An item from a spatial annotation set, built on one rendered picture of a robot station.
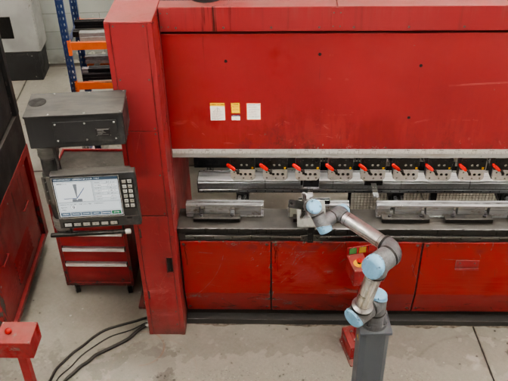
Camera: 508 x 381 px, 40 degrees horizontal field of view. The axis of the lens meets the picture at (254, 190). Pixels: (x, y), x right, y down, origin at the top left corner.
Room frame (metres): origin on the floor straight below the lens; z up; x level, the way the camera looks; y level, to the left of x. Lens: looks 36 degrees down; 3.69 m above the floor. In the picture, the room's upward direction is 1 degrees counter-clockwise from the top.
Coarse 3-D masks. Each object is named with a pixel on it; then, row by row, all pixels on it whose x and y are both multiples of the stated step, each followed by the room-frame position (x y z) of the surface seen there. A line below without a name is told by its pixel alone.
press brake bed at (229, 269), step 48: (192, 240) 3.51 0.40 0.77; (240, 240) 3.50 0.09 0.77; (288, 240) 3.49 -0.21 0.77; (336, 240) 3.48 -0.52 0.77; (432, 240) 3.44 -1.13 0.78; (480, 240) 3.43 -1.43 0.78; (192, 288) 3.51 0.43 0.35; (240, 288) 3.49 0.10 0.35; (288, 288) 3.48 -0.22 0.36; (336, 288) 3.47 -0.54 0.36; (384, 288) 3.45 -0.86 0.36; (432, 288) 3.44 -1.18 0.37; (480, 288) 3.43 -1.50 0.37
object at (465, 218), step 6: (444, 216) 3.54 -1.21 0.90; (450, 216) 3.53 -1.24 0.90; (456, 216) 3.53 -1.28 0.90; (462, 216) 3.53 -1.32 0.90; (468, 216) 3.53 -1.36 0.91; (474, 216) 3.53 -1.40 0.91; (480, 216) 3.52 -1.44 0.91; (450, 222) 3.50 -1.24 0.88; (456, 222) 3.50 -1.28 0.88; (462, 222) 3.50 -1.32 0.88; (468, 222) 3.50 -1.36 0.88; (474, 222) 3.50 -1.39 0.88; (480, 222) 3.49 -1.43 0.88; (486, 222) 3.49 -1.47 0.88; (492, 222) 3.49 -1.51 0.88
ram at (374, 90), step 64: (192, 64) 3.61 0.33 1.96; (256, 64) 3.60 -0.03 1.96; (320, 64) 3.58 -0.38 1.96; (384, 64) 3.57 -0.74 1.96; (448, 64) 3.55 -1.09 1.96; (192, 128) 3.61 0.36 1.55; (256, 128) 3.60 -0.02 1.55; (320, 128) 3.58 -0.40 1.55; (384, 128) 3.57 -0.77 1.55; (448, 128) 3.55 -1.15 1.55
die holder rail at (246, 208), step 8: (192, 200) 3.67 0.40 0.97; (200, 200) 3.67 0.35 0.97; (208, 200) 3.67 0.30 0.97; (216, 200) 3.67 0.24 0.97; (224, 200) 3.66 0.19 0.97; (232, 200) 3.66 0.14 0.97; (240, 200) 3.66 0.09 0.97; (248, 200) 3.66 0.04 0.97; (256, 200) 3.66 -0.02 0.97; (192, 208) 3.63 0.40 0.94; (208, 208) 3.62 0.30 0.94; (216, 208) 3.62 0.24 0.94; (224, 208) 3.62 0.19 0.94; (240, 208) 3.61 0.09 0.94; (248, 208) 3.61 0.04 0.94; (256, 208) 3.61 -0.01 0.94; (192, 216) 3.62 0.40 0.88; (240, 216) 3.61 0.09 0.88; (248, 216) 3.61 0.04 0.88; (256, 216) 3.61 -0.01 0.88
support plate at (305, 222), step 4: (300, 200) 3.61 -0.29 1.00; (320, 200) 3.60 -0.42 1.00; (324, 204) 3.56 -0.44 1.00; (324, 208) 3.52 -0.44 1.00; (296, 212) 3.49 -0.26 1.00; (300, 212) 3.48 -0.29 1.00; (324, 212) 3.47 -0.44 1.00; (300, 220) 3.40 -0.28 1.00; (304, 220) 3.40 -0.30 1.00; (308, 220) 3.40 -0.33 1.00; (300, 224) 3.37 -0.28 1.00; (304, 224) 3.37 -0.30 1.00; (308, 224) 3.37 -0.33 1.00; (312, 224) 3.36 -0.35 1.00
